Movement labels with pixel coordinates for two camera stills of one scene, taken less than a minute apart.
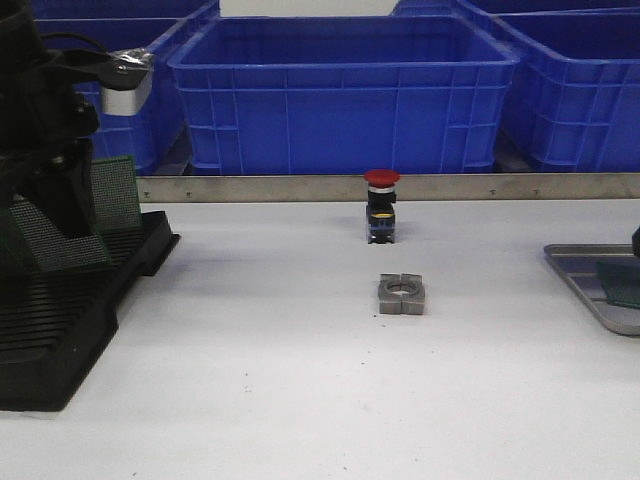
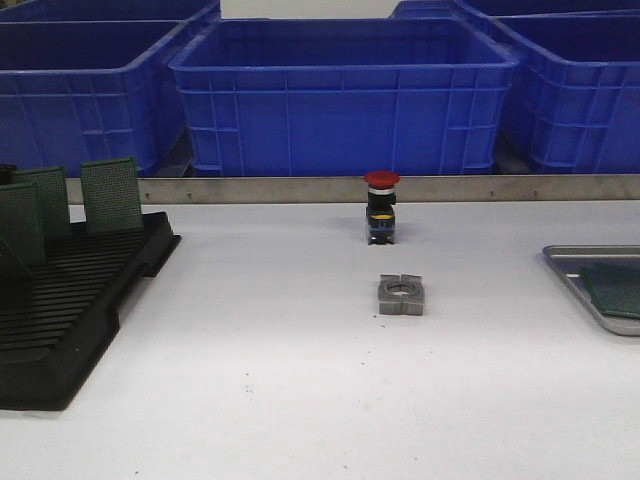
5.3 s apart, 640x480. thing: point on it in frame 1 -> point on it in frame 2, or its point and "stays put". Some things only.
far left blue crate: x=124 y=9 stays put
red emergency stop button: x=380 y=210 stays put
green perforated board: x=49 y=246 -> x=615 y=290
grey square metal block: x=401 y=293 stays put
